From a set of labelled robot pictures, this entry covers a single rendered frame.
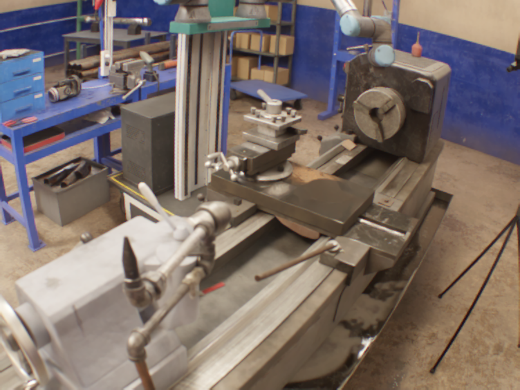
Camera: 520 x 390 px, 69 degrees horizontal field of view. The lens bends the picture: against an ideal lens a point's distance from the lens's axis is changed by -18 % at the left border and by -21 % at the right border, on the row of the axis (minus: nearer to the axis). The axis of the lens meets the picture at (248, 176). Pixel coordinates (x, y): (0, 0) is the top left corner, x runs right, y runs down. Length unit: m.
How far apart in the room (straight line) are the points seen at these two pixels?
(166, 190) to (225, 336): 1.88
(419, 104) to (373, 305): 1.00
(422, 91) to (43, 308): 1.95
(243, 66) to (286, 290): 5.24
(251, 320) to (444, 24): 4.82
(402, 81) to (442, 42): 3.31
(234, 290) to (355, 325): 0.63
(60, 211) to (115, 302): 2.36
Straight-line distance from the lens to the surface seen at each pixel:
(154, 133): 2.73
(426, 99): 2.27
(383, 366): 2.34
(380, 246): 1.56
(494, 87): 5.59
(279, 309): 1.29
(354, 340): 1.85
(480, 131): 5.72
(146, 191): 0.93
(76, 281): 0.87
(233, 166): 1.66
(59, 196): 3.17
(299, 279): 1.41
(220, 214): 1.14
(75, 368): 0.88
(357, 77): 2.43
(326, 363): 1.74
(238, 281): 1.56
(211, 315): 1.42
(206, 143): 2.91
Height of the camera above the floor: 1.70
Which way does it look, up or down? 26 degrees down
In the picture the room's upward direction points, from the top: 4 degrees clockwise
